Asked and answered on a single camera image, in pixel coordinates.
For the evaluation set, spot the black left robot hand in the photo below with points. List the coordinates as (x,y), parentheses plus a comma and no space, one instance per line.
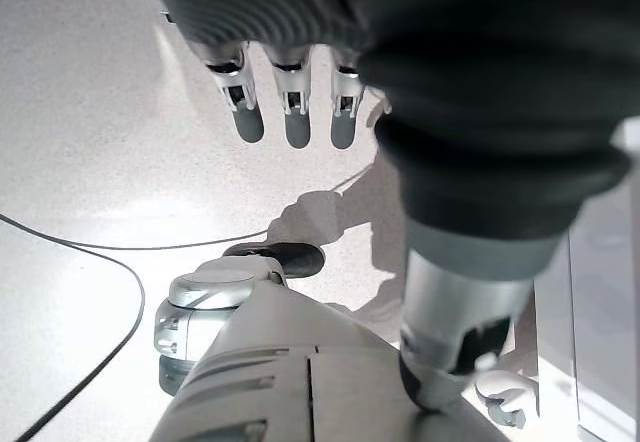
(475,87)

